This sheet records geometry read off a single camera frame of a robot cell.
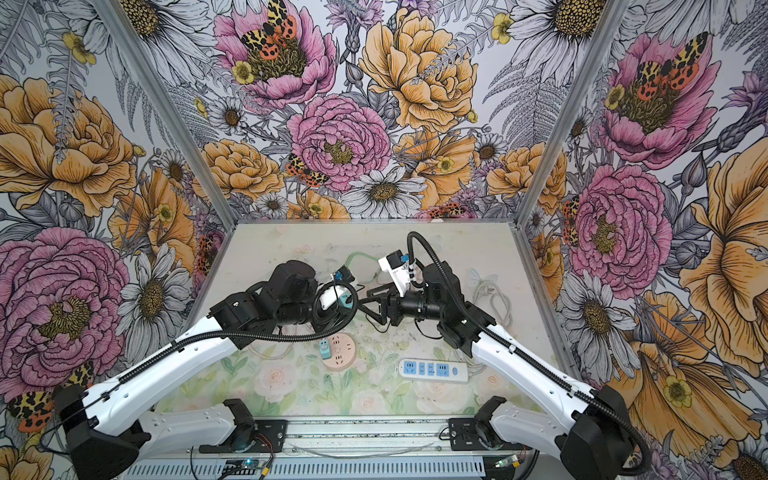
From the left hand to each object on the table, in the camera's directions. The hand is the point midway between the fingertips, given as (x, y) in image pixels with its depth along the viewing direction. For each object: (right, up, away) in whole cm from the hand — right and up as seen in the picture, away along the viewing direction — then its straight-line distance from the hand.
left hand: (341, 312), depth 72 cm
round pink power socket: (-2, -14, +13) cm, 19 cm away
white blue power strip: (+26, -18, +10) cm, 33 cm away
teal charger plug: (-6, -12, +9) cm, 16 cm away
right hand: (+6, +1, -4) cm, 8 cm away
